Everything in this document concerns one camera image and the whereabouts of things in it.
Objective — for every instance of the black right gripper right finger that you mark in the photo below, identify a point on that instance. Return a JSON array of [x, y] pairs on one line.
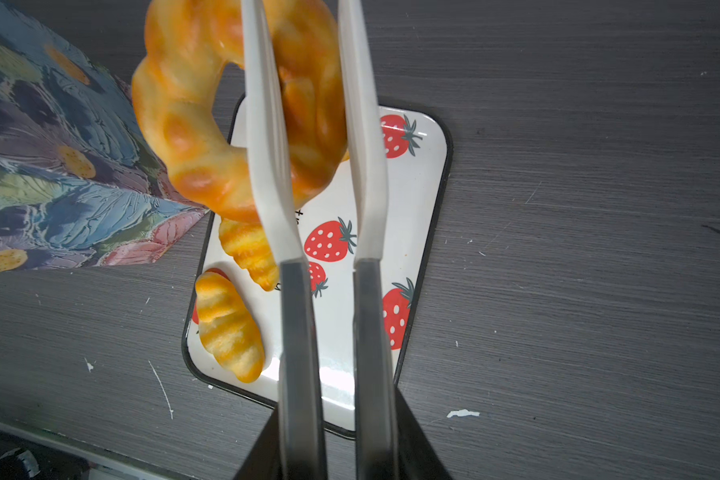
[[417, 458]]

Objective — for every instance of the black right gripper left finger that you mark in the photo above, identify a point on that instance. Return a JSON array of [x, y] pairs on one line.
[[263, 461]]

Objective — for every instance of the white and steel tongs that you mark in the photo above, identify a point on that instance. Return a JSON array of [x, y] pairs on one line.
[[301, 431]]

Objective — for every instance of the column fake croissant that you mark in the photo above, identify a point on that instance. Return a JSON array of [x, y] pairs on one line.
[[247, 245]]

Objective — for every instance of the colourful printed paper bag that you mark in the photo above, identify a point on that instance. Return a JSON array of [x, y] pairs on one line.
[[79, 186]]

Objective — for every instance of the ring shaped fake bread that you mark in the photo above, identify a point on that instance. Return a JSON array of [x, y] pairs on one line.
[[189, 44]]

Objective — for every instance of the bottom left fake croissant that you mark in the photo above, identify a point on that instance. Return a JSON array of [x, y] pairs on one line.
[[227, 329]]

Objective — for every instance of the strawberry print tray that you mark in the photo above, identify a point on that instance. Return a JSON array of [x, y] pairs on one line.
[[418, 162]]

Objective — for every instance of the base rail with cable duct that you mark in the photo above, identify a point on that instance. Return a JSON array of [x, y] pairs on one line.
[[27, 453]]

